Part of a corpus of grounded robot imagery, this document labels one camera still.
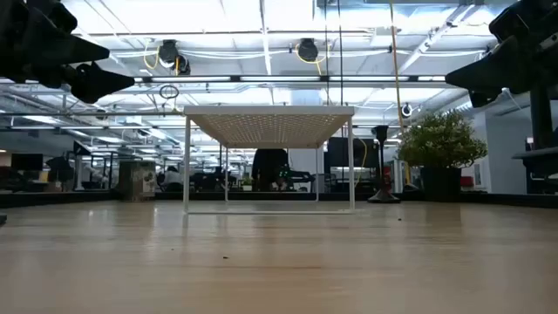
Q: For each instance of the potted green plant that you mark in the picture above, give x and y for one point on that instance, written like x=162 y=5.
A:
x=440 y=139

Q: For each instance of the large dark background screen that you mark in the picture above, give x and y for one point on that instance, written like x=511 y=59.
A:
x=344 y=152

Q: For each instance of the brown cardboard box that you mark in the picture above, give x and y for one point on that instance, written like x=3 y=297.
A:
x=137 y=181

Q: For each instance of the small dark background monitor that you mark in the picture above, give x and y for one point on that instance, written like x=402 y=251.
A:
x=26 y=161

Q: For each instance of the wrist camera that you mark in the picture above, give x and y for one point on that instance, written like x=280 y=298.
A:
x=508 y=24
x=61 y=17

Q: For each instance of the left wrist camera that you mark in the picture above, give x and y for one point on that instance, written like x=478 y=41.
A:
x=61 y=17

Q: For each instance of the red background object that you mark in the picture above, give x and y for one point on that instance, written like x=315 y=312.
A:
x=467 y=181

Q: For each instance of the grey equipment cart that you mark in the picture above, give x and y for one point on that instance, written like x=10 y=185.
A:
x=538 y=159

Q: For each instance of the person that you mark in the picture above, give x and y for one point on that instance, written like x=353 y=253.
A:
x=268 y=168
x=173 y=179

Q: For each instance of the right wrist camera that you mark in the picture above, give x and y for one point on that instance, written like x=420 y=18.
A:
x=508 y=24

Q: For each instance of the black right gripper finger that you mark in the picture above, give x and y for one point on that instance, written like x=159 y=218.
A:
x=501 y=70
x=484 y=98

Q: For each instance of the white perforated metal shelf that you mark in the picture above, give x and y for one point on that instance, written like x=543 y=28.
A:
x=270 y=110

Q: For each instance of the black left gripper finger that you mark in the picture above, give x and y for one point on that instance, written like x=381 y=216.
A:
x=61 y=48
x=98 y=83

